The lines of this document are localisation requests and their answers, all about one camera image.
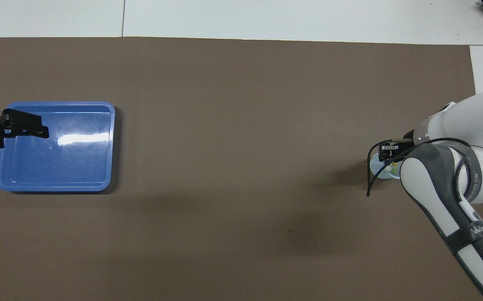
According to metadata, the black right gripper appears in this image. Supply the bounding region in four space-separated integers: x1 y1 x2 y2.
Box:
379 130 415 163

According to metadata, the blue plastic tray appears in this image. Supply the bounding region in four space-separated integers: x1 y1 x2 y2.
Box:
0 101 115 193

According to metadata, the brown table mat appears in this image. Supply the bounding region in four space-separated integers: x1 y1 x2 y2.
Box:
0 37 483 301

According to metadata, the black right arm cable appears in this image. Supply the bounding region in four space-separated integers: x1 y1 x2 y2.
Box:
366 137 474 198

